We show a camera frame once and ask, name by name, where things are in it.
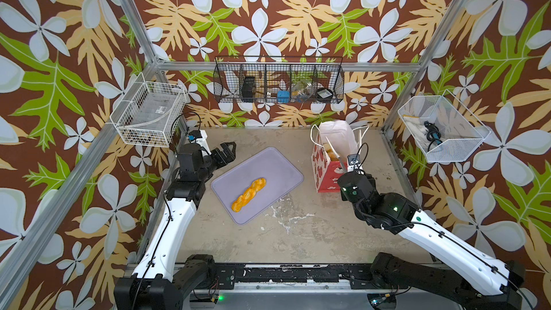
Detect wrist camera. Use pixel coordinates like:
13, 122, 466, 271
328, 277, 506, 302
187, 129, 211, 155
347, 154, 362, 172

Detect red white paper bag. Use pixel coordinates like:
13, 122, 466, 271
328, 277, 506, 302
310, 120, 370, 193

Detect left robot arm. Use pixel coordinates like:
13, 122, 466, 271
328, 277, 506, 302
114, 139, 236, 309

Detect lavender tray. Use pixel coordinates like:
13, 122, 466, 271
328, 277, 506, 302
211, 147, 304, 225

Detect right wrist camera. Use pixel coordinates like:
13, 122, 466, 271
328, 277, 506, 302
347, 154, 362, 172

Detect black wire basket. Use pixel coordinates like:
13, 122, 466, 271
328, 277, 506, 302
211, 55, 344, 104

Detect blue box in basket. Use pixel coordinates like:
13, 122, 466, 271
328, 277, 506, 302
276, 90, 291, 103

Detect black cable in basket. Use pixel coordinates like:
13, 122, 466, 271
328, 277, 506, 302
422, 121, 443, 145

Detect white cloth in basket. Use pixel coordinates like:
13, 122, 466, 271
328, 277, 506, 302
403, 116, 430, 151

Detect aluminium frame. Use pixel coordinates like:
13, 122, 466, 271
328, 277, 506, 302
0, 0, 492, 294

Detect round braided bun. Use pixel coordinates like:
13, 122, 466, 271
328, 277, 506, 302
324, 144, 339, 162

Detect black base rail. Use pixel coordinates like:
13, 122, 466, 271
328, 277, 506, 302
124, 253, 466, 310

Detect clear glass bowl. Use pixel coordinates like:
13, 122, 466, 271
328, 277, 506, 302
291, 80, 315, 102

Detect long twisted bread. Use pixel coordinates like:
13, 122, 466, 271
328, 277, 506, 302
231, 177, 266, 212

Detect steel tongs cream tips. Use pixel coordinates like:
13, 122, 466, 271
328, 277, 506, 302
325, 137, 347, 174

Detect black round container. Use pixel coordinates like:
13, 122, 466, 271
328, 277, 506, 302
316, 88, 334, 102

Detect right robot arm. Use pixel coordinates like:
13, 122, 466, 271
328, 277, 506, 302
337, 169, 526, 309

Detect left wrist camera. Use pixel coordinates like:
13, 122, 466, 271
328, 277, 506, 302
187, 129, 211, 155

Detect black box in basket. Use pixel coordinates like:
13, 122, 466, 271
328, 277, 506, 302
240, 76, 256, 101

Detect white mesh basket right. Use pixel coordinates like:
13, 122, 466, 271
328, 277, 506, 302
398, 90, 491, 164

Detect white wire basket left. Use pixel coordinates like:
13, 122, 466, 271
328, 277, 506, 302
113, 74, 187, 148

